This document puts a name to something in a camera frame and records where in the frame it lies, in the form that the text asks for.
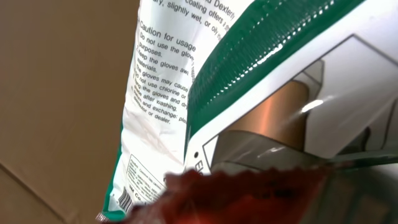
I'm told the green white 3M package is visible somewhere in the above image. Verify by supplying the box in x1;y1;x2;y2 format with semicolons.
96;0;397;223

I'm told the red Nescafe coffee sachet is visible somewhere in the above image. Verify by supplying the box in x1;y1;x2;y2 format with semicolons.
125;168;328;224

